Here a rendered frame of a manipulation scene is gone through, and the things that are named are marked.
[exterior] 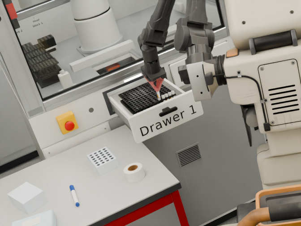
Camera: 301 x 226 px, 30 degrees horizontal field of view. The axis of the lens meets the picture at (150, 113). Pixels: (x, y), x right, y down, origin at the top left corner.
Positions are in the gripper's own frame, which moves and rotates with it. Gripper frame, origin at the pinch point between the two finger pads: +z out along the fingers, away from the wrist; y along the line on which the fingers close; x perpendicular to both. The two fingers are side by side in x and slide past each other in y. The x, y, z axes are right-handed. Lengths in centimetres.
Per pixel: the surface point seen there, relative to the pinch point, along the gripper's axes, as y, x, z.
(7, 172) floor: -155, -70, 138
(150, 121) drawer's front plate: 11.8, -9.1, 4.0
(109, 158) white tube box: 11.7, -27.8, 12.9
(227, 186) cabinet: -4, 28, 77
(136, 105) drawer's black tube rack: -3.1, -8.7, 5.9
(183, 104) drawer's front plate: 11.7, 5.4, 2.8
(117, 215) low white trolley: 40, -36, 11
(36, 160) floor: -153, -48, 137
